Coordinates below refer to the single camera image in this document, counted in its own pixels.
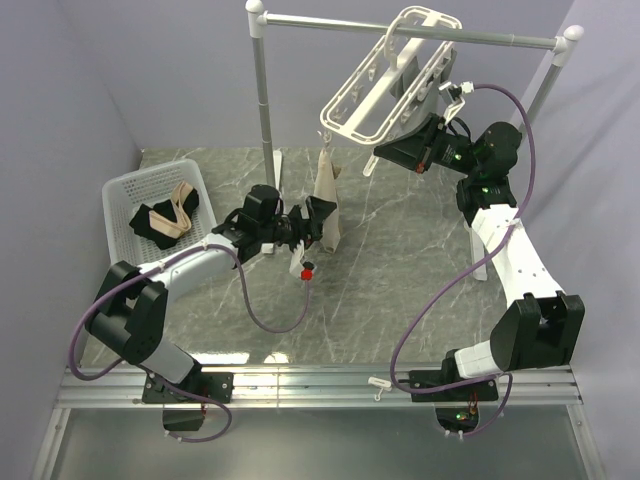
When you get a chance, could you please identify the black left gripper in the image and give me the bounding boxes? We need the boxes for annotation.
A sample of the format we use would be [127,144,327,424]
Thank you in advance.
[260,197,337,260]

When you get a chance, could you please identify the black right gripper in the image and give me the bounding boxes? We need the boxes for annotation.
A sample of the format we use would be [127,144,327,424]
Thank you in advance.
[375,114,482,178]

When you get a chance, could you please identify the olive and cream underwear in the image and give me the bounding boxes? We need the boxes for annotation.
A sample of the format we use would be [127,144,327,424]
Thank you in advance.
[314,148,342,253]

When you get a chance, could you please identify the white hanger clip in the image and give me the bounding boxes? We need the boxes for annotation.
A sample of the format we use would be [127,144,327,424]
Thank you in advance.
[317,130,332,151]
[362,155,379,178]

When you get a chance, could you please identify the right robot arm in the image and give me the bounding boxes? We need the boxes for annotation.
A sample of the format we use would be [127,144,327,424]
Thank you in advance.
[374,114,585,400]

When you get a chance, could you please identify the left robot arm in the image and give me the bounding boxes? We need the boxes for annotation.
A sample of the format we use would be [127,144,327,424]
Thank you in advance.
[80,185,337,402]

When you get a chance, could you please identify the grey hanging underwear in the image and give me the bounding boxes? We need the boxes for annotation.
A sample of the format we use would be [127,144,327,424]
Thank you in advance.
[387,44,457,126]

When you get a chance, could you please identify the white clip drying hanger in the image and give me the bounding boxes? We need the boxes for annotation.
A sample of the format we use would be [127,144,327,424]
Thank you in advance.
[320,6,462,149]

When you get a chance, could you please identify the black and beige underwear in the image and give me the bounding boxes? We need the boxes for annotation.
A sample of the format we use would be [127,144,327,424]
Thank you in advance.
[129,181,200,250]

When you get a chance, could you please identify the white plastic laundry basket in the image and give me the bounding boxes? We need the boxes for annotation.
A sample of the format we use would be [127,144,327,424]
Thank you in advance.
[102,159,217,265]

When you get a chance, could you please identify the white metal clothes rack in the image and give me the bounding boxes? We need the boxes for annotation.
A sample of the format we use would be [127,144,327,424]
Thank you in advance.
[244,0,586,283]

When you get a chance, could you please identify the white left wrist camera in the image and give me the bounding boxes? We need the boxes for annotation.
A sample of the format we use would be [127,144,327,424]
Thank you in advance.
[289,241,316,282]

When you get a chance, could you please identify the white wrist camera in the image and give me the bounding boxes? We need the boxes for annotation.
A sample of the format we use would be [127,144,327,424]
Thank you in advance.
[289,241,316,282]
[438,81,475,125]

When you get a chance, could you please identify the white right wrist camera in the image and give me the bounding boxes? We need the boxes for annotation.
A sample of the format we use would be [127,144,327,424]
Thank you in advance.
[438,81,475,125]

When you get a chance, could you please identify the aluminium mounting rail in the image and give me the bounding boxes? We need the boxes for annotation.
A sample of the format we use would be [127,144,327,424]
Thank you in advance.
[54,364,582,410]

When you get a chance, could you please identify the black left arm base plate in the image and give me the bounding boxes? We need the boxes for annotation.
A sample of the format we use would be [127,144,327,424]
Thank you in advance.
[142,372,234,404]

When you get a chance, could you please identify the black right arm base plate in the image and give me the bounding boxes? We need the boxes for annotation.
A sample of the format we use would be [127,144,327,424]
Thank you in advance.
[408,370,499,403]

